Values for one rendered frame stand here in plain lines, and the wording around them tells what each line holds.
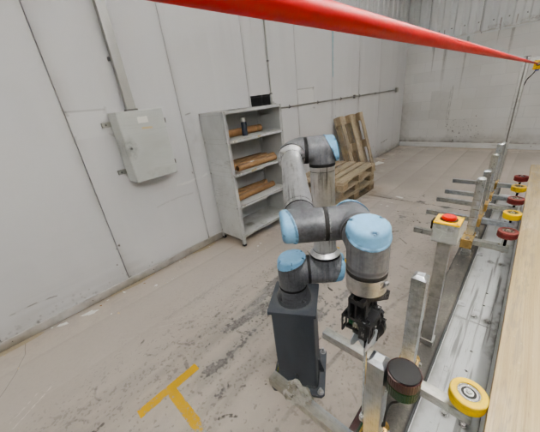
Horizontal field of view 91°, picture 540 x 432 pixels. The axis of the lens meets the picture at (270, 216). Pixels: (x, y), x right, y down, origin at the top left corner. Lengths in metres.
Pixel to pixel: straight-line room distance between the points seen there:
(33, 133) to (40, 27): 0.75
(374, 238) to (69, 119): 2.56
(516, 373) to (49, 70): 3.03
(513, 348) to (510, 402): 0.18
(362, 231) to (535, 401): 0.61
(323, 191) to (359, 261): 0.66
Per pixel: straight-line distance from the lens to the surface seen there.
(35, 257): 2.89
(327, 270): 1.36
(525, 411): 0.96
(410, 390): 0.62
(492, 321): 1.59
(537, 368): 1.06
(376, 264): 0.59
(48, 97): 2.77
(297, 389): 0.87
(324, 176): 1.19
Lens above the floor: 1.62
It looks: 24 degrees down
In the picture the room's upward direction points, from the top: 7 degrees counter-clockwise
